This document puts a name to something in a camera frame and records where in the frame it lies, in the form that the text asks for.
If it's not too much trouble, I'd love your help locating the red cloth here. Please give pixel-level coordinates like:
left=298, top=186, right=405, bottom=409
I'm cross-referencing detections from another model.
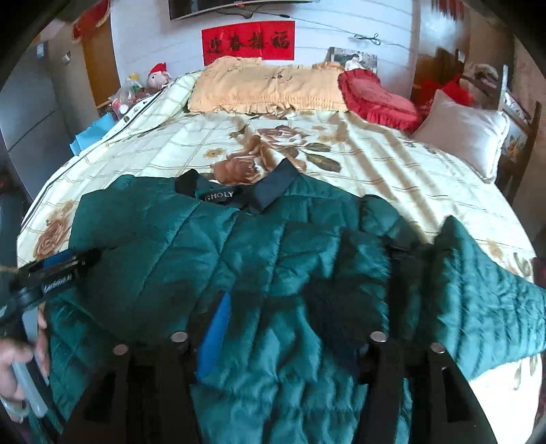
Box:
left=420, top=74, right=475, bottom=116

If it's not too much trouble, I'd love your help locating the red fringed pennant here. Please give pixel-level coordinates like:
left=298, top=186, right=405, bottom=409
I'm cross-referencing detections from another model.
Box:
left=72, top=0, right=112, bottom=41

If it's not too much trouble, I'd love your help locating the green quilted jacket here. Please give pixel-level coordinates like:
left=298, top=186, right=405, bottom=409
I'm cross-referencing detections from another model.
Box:
left=40, top=159, right=546, bottom=444

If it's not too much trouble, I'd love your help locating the floral bedspread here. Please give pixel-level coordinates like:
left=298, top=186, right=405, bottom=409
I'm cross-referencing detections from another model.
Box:
left=16, top=70, right=542, bottom=444

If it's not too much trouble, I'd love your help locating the red heart-shaped pillow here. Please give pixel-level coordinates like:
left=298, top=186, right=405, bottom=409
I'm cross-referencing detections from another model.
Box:
left=338, top=69, right=423, bottom=132

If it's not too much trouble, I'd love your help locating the red wall banner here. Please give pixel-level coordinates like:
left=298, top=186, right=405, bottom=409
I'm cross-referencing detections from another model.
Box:
left=201, top=21, right=296, bottom=67

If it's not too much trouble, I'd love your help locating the yellow frilled pillow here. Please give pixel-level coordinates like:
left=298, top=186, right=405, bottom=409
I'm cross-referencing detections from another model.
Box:
left=187, top=57, right=350, bottom=115

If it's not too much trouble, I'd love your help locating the grey refrigerator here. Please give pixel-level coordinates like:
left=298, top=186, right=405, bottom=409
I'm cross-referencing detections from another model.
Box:
left=0, top=32, right=101, bottom=201

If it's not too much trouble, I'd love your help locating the clear plastic bag of goods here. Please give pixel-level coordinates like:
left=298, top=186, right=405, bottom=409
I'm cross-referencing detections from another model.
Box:
left=109, top=74, right=150, bottom=116

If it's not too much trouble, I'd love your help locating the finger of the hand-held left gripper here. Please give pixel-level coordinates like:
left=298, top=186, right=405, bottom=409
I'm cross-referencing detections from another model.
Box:
left=19, top=251, right=77, bottom=278
left=64, top=249, right=102, bottom=276

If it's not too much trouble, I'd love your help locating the wooden door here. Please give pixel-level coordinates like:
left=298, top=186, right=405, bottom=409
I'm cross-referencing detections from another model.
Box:
left=83, top=26, right=120, bottom=107

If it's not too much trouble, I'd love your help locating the blue paper bag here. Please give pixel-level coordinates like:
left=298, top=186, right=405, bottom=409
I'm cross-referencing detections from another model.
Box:
left=70, top=112, right=118, bottom=156

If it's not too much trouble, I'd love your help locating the wall-mounted television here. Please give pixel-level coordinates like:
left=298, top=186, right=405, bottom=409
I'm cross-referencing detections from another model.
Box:
left=168, top=0, right=308, bottom=20

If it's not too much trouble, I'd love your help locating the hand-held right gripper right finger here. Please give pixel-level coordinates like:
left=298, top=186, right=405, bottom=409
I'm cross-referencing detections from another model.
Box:
left=354, top=331, right=500, bottom=444

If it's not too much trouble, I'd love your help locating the framed photo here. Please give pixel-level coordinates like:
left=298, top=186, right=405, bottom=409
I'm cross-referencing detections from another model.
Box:
left=326, top=46, right=379, bottom=73

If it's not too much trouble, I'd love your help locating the white pillow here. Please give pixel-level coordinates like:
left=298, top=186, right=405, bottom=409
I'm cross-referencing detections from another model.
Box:
left=410, top=89, right=511, bottom=183

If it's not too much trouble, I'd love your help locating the stuffed toy with red hat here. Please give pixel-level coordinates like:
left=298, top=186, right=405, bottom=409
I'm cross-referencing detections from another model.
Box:
left=147, top=63, right=173, bottom=90

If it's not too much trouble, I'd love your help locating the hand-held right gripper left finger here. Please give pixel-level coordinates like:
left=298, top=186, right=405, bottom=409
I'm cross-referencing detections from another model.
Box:
left=60, top=292, right=233, bottom=444

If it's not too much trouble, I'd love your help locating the person's left hand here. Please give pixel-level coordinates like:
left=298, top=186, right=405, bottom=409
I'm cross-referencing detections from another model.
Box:
left=0, top=307, right=52, bottom=424

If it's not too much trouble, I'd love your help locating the wooden chair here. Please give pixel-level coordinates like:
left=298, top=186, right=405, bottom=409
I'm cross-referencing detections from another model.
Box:
left=456, top=49, right=542, bottom=203

